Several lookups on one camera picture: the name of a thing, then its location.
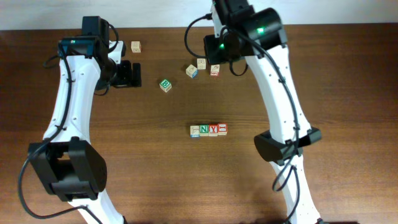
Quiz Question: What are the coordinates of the plain picture wooden block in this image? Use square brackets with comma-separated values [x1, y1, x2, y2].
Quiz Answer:
[197, 58, 206, 70]

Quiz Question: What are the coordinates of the blue sided picture block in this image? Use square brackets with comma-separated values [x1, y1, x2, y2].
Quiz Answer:
[185, 65, 198, 78]

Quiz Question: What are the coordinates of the far left plain wooden block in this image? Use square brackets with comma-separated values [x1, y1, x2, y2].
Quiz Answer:
[131, 41, 142, 53]

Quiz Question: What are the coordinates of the red sided picture block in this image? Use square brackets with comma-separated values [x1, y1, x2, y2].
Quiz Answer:
[210, 65, 220, 77]

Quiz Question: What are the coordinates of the green letter B block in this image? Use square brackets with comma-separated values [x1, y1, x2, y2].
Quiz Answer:
[159, 79, 172, 93]

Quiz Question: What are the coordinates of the red letter E block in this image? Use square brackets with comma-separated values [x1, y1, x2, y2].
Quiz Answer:
[218, 123, 228, 135]

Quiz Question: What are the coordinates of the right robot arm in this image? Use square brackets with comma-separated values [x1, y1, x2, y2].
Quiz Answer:
[204, 0, 323, 223]

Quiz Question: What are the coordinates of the green letter N block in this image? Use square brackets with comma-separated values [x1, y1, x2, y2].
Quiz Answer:
[199, 124, 209, 137]

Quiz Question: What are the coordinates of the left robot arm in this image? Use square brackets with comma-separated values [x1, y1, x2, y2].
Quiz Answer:
[22, 16, 142, 223]

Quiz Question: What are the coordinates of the red letter Y block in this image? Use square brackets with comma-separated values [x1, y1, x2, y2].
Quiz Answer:
[209, 124, 218, 136]

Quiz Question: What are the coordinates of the blue edged wooden block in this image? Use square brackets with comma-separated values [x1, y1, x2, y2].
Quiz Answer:
[190, 125, 200, 138]

